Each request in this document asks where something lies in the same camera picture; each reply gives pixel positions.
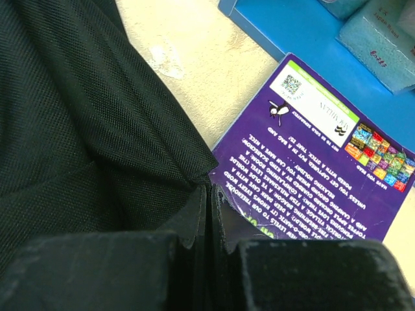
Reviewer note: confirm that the blue shelf unit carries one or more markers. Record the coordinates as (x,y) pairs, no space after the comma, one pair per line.
(308,30)

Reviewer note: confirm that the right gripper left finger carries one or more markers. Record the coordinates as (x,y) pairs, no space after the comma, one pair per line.
(136,270)

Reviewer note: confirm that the purple book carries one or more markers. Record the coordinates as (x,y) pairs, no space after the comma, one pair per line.
(302,162)

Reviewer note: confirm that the black backpack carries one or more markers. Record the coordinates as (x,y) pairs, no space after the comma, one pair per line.
(91,138)

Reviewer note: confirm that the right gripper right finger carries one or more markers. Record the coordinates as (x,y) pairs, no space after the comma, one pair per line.
(251,271)

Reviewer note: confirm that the teal sponge pack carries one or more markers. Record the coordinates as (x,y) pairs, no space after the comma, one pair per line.
(374,38)

